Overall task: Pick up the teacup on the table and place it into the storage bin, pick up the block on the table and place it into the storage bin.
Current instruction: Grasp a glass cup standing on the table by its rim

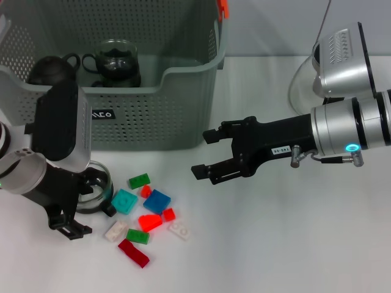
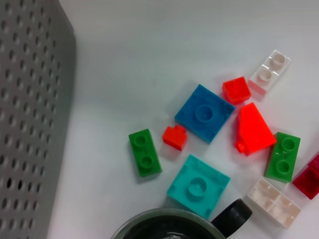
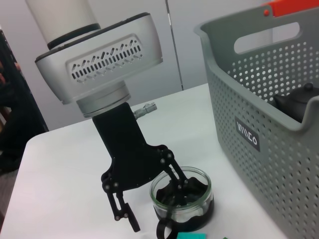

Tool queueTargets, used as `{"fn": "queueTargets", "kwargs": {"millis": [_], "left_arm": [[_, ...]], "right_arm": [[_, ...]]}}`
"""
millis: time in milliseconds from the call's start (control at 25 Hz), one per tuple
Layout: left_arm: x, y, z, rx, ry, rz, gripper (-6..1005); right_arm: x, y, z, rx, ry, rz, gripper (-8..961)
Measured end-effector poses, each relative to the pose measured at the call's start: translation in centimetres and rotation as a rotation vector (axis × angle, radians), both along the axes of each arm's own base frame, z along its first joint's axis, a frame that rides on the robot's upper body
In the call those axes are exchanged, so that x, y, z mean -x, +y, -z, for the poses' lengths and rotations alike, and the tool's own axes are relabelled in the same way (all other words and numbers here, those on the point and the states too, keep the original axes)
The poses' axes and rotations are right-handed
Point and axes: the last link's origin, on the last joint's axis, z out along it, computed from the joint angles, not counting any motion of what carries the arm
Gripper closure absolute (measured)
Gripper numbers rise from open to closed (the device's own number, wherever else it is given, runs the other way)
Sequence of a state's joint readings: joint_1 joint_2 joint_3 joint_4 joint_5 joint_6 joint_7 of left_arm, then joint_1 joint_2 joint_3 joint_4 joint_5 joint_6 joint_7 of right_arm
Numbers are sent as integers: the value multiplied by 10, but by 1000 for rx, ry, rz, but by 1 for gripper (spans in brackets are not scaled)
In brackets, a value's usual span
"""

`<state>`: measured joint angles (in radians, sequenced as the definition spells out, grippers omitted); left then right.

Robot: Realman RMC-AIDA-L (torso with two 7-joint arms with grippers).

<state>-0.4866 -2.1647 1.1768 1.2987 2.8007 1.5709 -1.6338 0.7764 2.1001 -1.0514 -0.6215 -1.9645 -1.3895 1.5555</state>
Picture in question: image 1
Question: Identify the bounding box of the green toy brick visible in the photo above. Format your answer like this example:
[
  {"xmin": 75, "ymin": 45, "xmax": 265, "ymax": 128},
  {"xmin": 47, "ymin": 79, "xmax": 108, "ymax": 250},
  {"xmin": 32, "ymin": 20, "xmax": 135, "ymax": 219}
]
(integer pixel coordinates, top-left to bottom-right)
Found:
[
  {"xmin": 126, "ymin": 228, "xmax": 150, "ymax": 245},
  {"xmin": 128, "ymin": 172, "xmax": 152, "ymax": 189}
]

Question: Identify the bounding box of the grey-green perforated storage basket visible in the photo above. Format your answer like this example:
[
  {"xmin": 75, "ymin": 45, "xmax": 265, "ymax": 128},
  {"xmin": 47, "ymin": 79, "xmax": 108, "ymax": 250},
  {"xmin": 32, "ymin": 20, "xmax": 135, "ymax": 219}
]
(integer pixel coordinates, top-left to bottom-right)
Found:
[{"xmin": 0, "ymin": 0, "xmax": 230, "ymax": 152}]

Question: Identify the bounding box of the dark clay teapot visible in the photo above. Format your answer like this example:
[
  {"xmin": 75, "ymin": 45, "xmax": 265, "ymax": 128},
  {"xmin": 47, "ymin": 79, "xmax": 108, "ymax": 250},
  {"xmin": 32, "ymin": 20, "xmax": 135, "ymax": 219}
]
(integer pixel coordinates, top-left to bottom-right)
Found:
[{"xmin": 27, "ymin": 53, "xmax": 82, "ymax": 87}]

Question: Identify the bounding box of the glass teacup with black base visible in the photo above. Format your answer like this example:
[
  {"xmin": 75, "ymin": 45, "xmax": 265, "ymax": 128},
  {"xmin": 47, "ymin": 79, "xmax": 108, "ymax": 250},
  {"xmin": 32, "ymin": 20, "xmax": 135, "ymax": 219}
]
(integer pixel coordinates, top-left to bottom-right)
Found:
[
  {"xmin": 75, "ymin": 160, "xmax": 117, "ymax": 218},
  {"xmin": 90, "ymin": 74, "xmax": 142, "ymax": 89},
  {"xmin": 81, "ymin": 38, "xmax": 141, "ymax": 82}
]

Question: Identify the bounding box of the silver right gripper cable connector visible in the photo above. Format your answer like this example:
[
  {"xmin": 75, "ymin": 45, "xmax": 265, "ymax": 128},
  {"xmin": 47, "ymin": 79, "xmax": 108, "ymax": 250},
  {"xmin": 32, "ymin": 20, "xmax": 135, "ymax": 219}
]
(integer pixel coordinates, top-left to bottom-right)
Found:
[{"xmin": 290, "ymin": 145, "xmax": 365, "ymax": 168}]

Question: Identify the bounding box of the glass teapot with black handle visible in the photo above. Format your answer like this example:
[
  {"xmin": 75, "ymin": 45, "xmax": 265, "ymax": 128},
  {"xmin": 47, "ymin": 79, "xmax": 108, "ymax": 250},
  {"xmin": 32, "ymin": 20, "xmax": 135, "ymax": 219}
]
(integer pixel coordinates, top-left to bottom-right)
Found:
[{"xmin": 287, "ymin": 41, "xmax": 329, "ymax": 117}]

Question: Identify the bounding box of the cyan square toy brick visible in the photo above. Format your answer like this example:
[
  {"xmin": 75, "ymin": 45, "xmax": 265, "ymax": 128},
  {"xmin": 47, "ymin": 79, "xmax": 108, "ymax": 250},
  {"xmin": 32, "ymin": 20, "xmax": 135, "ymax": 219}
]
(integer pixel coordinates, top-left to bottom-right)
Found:
[{"xmin": 111, "ymin": 188, "xmax": 139, "ymax": 216}]

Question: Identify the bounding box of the blue square toy brick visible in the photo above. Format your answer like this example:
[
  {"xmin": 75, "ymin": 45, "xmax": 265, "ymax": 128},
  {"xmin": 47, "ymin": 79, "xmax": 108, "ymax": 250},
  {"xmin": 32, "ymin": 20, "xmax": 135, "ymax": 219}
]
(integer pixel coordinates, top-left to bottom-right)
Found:
[{"xmin": 142, "ymin": 189, "xmax": 172, "ymax": 214}]

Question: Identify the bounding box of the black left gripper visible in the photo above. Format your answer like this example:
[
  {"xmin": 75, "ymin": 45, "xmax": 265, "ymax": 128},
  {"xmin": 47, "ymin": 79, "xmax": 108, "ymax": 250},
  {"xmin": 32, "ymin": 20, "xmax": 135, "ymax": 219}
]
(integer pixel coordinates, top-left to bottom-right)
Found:
[{"xmin": 23, "ymin": 166, "xmax": 103, "ymax": 241}]

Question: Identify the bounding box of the orange basket handle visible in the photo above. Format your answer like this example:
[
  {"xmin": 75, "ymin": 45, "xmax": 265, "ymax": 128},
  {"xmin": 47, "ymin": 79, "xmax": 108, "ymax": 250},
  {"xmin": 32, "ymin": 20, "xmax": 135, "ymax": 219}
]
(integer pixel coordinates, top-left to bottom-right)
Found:
[{"xmin": 216, "ymin": 0, "xmax": 230, "ymax": 20}]

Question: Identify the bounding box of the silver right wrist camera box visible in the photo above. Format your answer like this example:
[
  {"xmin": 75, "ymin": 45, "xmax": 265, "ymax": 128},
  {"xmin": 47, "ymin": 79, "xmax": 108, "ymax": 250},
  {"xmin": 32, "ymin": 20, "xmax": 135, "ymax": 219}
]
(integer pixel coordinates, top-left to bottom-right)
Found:
[{"xmin": 317, "ymin": 21, "xmax": 379, "ymax": 99}]

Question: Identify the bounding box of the dark red long toy brick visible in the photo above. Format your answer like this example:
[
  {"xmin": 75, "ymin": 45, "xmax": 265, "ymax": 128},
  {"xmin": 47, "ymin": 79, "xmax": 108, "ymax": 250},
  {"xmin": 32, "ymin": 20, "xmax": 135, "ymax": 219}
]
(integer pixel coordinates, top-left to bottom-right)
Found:
[{"xmin": 117, "ymin": 238, "xmax": 151, "ymax": 269}]

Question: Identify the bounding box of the white toy brick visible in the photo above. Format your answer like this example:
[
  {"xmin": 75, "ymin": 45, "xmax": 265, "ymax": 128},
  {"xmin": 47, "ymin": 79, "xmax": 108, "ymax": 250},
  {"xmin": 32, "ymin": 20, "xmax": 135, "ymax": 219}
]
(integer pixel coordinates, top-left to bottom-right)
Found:
[
  {"xmin": 104, "ymin": 220, "xmax": 128, "ymax": 242},
  {"xmin": 167, "ymin": 220, "xmax": 192, "ymax": 242}
]

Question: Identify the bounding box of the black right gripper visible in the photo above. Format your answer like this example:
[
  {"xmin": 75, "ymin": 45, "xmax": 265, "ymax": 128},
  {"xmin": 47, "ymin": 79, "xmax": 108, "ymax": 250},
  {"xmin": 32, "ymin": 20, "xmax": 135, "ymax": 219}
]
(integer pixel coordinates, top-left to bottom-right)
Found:
[{"xmin": 191, "ymin": 115, "xmax": 317, "ymax": 186}]

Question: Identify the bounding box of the orange-red sloped toy brick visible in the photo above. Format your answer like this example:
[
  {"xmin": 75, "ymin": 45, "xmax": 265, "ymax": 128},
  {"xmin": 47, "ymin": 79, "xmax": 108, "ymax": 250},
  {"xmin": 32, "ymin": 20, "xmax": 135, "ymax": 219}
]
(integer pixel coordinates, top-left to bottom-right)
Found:
[{"xmin": 137, "ymin": 213, "xmax": 164, "ymax": 233}]

